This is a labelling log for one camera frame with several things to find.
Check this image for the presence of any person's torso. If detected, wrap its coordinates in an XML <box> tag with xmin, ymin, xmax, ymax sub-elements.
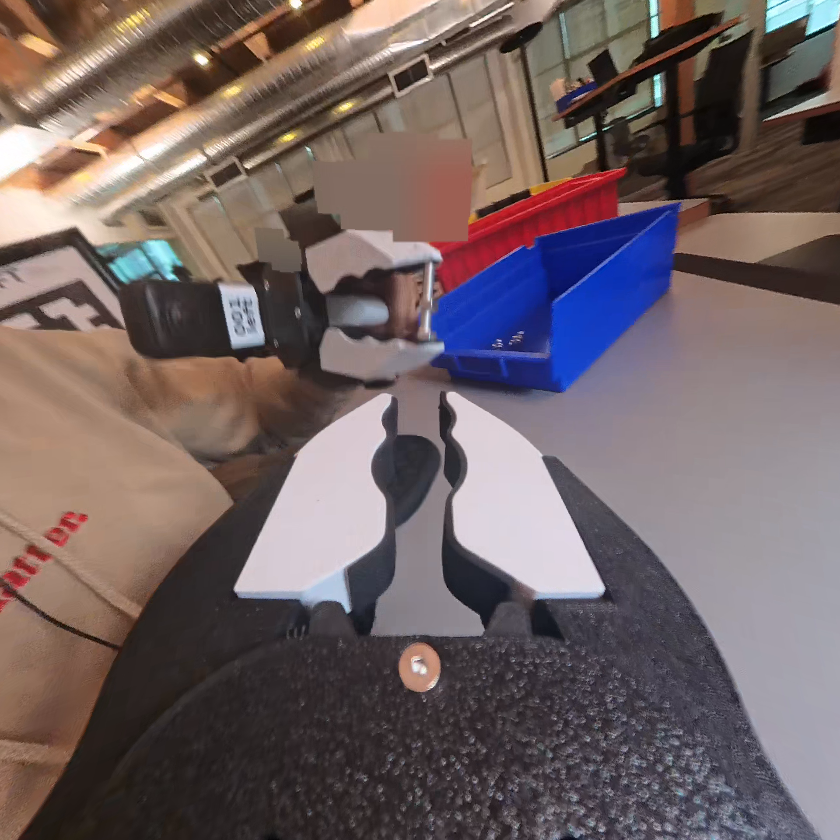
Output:
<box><xmin>0</xmin><ymin>326</ymin><xmax>237</xmax><ymax>804</ymax></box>

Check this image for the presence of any red plastic bin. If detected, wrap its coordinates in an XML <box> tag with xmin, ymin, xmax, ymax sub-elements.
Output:
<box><xmin>434</xmin><ymin>168</ymin><xmax>628</xmax><ymax>292</ymax></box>

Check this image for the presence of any black office chair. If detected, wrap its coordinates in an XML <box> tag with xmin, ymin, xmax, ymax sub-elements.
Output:
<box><xmin>693</xmin><ymin>27</ymin><xmax>757</xmax><ymax>161</ymax></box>

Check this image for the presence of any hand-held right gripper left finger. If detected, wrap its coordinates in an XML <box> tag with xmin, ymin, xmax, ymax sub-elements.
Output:
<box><xmin>234</xmin><ymin>392</ymin><xmax>399</xmax><ymax>615</ymax></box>

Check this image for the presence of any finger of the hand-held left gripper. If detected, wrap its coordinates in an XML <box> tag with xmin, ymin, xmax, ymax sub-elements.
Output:
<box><xmin>319</xmin><ymin>329</ymin><xmax>445</xmax><ymax>384</ymax></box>
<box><xmin>305</xmin><ymin>230</ymin><xmax>443</xmax><ymax>296</ymax></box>

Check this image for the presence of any blue plastic bin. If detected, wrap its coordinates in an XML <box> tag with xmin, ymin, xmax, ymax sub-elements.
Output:
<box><xmin>431</xmin><ymin>201</ymin><xmax>681</xmax><ymax>392</ymax></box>

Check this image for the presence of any thin black cable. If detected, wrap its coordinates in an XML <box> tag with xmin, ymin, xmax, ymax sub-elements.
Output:
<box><xmin>0</xmin><ymin>578</ymin><xmax>122</xmax><ymax>652</ymax></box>

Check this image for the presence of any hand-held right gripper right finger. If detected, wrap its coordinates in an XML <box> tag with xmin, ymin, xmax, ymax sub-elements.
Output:
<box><xmin>440</xmin><ymin>390</ymin><xmax>607</xmax><ymax>610</ymax></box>

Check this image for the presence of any black framed sign board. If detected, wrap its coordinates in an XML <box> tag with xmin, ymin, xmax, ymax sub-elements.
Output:
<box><xmin>0</xmin><ymin>227</ymin><xmax>127</xmax><ymax>329</ymax></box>

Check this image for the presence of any wooden office desk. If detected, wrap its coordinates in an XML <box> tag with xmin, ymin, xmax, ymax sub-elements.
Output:
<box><xmin>762</xmin><ymin>90</ymin><xmax>840</xmax><ymax>148</ymax></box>

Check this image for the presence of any person's left forearm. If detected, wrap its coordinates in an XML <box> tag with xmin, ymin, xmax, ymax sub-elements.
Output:
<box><xmin>125</xmin><ymin>355</ymin><xmax>322</xmax><ymax>463</ymax></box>

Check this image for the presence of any person's left hand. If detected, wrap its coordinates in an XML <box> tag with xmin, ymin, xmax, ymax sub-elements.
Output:
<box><xmin>372</xmin><ymin>269</ymin><xmax>424</xmax><ymax>340</ymax></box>

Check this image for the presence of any black floor lamp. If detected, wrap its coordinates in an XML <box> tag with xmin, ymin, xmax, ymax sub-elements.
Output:
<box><xmin>499</xmin><ymin>20</ymin><xmax>552</xmax><ymax>185</ymax></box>

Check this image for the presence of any thin steel screw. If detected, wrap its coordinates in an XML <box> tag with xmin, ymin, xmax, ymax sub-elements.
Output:
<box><xmin>418</xmin><ymin>259</ymin><xmax>439</xmax><ymax>342</ymax></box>

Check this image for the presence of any wooden standing desk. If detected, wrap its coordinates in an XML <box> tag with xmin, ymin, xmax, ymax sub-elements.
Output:
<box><xmin>552</xmin><ymin>14</ymin><xmax>756</xmax><ymax>200</ymax></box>

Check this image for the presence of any black wrist rest pad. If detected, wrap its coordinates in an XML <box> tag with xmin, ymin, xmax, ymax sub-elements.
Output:
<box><xmin>372</xmin><ymin>434</ymin><xmax>443</xmax><ymax>519</ymax></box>

